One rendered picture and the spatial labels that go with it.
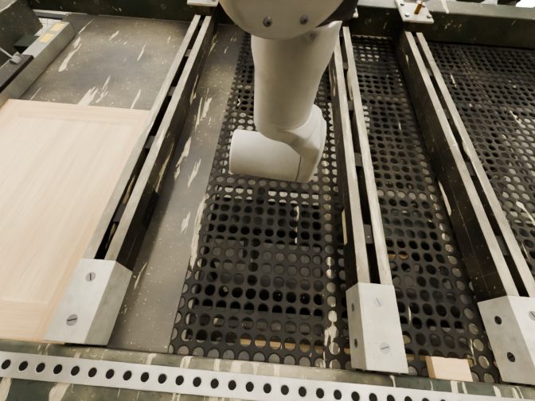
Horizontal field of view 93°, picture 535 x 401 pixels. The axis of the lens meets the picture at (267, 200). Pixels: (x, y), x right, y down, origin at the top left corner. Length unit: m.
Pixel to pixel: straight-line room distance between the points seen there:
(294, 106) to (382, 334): 0.36
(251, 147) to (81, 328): 0.37
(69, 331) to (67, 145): 0.47
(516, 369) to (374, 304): 0.24
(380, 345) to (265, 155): 0.33
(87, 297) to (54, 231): 0.21
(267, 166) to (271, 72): 0.15
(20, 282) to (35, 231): 0.10
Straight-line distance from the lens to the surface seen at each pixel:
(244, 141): 0.36
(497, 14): 1.39
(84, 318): 0.51
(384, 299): 0.49
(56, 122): 0.90
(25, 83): 1.10
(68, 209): 0.69
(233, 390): 0.46
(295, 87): 0.25
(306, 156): 0.32
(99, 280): 0.52
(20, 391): 0.57
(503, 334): 0.63
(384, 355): 0.48
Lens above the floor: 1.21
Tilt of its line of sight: 8 degrees down
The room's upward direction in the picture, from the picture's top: 5 degrees clockwise
